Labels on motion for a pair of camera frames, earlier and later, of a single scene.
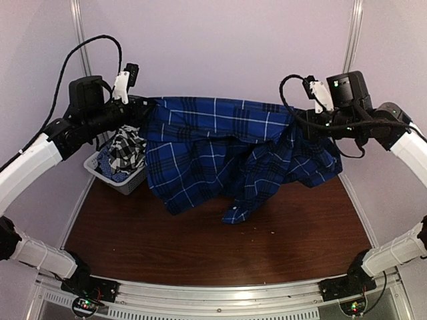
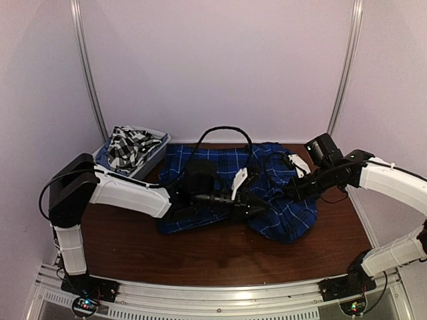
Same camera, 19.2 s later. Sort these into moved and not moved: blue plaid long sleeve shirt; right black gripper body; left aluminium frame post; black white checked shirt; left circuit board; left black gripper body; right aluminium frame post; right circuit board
Moved: right black gripper body; blue plaid long sleeve shirt; left black gripper body
Not moved: left aluminium frame post; right aluminium frame post; right circuit board; left circuit board; black white checked shirt
